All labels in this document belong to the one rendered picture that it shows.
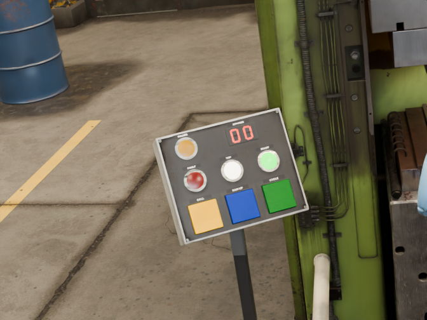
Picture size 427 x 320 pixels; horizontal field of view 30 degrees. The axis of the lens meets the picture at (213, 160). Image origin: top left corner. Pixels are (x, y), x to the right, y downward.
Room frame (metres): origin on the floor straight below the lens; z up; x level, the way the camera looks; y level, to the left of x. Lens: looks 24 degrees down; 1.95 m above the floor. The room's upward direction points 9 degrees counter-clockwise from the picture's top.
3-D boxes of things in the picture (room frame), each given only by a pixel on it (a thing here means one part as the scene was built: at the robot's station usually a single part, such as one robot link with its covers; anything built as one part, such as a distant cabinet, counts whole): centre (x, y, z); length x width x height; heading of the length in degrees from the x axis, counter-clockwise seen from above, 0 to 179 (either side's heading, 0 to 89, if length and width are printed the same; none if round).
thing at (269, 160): (1.88, -0.14, 1.09); 0.05 x 0.03 x 0.04; 78
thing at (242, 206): (1.81, -0.05, 1.01); 0.07 x 0.05 x 0.07; 103
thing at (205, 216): (1.79, 0.04, 1.01); 0.07 x 0.05 x 0.07; 103
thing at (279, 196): (1.83, -0.15, 1.01); 0.07 x 0.05 x 0.07; 103
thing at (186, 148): (1.87, 0.06, 1.16); 0.05 x 0.03 x 0.04; 78
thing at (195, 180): (1.83, 0.05, 1.09); 0.05 x 0.03 x 0.04; 78
